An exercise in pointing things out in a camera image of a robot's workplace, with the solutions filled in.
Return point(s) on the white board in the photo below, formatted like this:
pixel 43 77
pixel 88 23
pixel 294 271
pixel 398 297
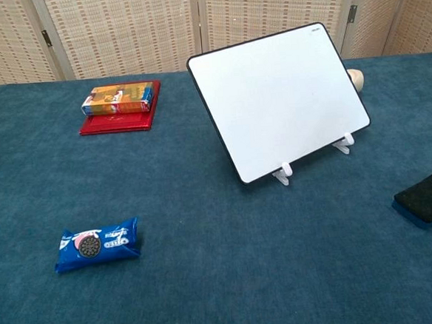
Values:
pixel 278 102

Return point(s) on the woven folding screen panel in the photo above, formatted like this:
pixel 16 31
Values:
pixel 275 6
pixel 118 31
pixel 424 10
pixel 3 39
pixel 379 9

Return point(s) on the dark metal screen hinge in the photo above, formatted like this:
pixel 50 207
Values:
pixel 46 37
pixel 352 13

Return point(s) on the orange printed snack box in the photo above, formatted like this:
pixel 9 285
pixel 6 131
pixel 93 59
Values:
pixel 122 98

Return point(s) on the black eraser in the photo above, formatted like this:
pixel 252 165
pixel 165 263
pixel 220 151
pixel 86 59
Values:
pixel 424 201

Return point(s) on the blue Oreo cookie pack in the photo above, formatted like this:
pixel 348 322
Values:
pixel 95 244

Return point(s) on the red box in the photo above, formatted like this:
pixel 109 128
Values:
pixel 117 123

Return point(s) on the blue table cloth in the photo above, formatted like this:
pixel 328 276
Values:
pixel 216 266

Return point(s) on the beige squeeze bottle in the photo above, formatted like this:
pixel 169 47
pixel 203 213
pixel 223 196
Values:
pixel 355 80

